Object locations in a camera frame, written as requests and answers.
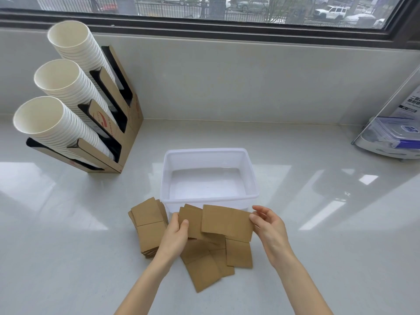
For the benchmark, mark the dark window frame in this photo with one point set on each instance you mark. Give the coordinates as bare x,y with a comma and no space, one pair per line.
197,27

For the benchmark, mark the white off-road car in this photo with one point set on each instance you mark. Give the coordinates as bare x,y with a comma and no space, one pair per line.
331,13

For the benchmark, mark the red car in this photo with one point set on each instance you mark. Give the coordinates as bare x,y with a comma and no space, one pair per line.
108,6

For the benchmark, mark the stack of brown cup sleeves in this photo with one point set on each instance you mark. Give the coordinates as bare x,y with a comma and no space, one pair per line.
149,232

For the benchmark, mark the black metal fence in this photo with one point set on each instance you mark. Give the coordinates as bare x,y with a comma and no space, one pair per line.
170,9

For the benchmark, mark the brown cardboard cup holder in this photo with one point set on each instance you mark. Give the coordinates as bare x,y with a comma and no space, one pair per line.
131,127

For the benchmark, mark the person's right hand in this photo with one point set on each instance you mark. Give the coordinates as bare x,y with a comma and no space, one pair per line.
272,236

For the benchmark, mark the clear blue-clipped food container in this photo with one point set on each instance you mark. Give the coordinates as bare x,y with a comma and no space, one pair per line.
390,132

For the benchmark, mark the person's left hand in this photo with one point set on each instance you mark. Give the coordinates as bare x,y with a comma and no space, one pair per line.
174,242

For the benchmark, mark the person's right forearm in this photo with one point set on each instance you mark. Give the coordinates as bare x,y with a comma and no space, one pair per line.
302,288

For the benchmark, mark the grey fence pillar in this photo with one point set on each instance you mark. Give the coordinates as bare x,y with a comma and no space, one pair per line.
217,8
126,4

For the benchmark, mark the person's left forearm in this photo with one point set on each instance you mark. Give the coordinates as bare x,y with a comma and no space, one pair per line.
141,291

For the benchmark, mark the white printed packaging card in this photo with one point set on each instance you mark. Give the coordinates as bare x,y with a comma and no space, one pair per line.
410,104

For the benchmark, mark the white plastic bin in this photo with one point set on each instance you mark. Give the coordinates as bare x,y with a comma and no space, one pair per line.
206,186

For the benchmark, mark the stack of white paper cups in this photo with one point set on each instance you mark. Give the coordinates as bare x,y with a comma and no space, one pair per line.
62,78
39,118
72,39

